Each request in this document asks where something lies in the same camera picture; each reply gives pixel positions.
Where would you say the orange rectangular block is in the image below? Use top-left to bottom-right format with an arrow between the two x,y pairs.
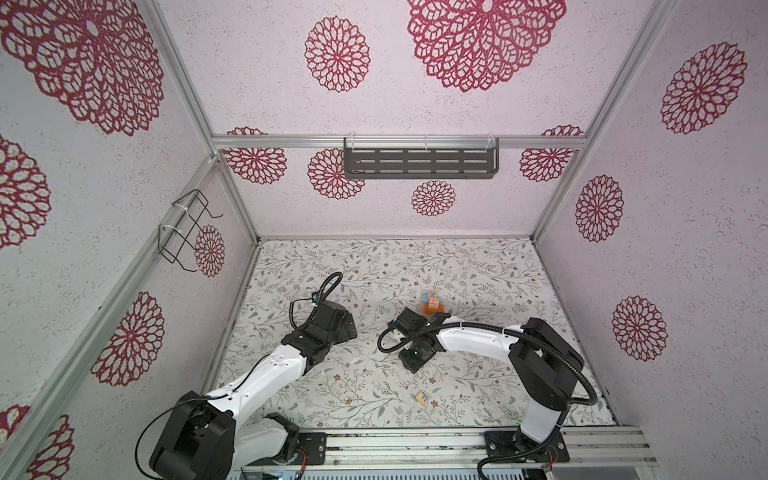
419,305 -> 445,318

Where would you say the blue picture cube block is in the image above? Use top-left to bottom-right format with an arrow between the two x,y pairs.
415,390 -> 430,406

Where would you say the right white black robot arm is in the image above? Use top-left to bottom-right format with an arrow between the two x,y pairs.
377,308 -> 598,444

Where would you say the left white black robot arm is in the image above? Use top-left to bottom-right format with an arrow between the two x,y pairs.
145,301 -> 357,479

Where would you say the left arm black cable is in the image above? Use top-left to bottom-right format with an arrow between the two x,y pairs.
134,271 -> 344,480

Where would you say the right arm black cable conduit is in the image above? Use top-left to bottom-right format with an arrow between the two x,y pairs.
376,320 -> 600,480

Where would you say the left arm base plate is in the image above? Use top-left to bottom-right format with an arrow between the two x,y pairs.
288,432 -> 328,467

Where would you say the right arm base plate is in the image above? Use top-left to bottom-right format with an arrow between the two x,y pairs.
483,429 -> 570,465

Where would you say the grey metal wall shelf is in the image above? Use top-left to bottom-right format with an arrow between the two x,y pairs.
342,138 -> 499,180

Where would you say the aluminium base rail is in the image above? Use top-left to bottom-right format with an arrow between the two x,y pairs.
231,426 -> 664,479

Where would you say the black wire wall rack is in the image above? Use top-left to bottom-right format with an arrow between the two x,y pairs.
156,189 -> 226,278

